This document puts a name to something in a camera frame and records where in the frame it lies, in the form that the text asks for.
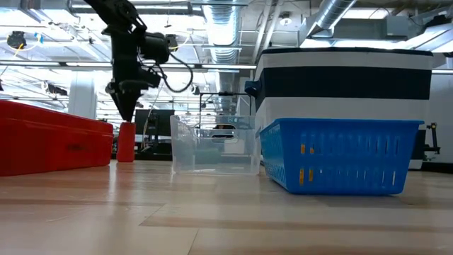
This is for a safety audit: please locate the silver corrugated ventilation duct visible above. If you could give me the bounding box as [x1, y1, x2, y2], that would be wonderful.
[201, 0, 244, 115]
[308, 0, 358, 38]

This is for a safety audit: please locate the red first aid case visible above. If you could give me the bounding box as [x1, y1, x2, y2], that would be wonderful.
[0, 99, 115, 177]

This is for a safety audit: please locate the blue slotted plastic basket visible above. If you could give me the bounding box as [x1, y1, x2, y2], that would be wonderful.
[259, 118, 425, 196]

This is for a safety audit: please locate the clear bag of markers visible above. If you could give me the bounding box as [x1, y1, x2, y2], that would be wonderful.
[169, 113, 262, 176]

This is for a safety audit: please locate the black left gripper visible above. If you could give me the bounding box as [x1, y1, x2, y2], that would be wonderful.
[105, 58, 149, 123]

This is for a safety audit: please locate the green bandage roll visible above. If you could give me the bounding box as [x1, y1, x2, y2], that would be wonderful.
[193, 147, 227, 164]

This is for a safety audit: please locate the amber pill bottle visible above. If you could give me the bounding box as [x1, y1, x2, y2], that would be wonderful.
[299, 142, 316, 186]

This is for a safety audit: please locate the black ceiling mounted device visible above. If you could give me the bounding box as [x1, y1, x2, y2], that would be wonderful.
[6, 30, 28, 50]

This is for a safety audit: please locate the red bandage roll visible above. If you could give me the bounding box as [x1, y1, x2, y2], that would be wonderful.
[116, 122, 137, 164]

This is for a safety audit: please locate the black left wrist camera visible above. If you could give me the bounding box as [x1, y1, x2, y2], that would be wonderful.
[140, 67, 162, 89]

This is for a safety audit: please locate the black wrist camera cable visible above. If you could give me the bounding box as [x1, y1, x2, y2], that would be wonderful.
[155, 52, 194, 94]

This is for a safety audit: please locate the black computer monitor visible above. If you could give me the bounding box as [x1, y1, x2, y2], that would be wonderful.
[134, 108, 175, 137]

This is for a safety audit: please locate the black metal clamp mount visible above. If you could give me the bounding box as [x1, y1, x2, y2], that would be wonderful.
[423, 122, 442, 162]

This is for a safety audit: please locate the navy white striped fabric bin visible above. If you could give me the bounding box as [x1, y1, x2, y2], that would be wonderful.
[244, 47, 435, 171]

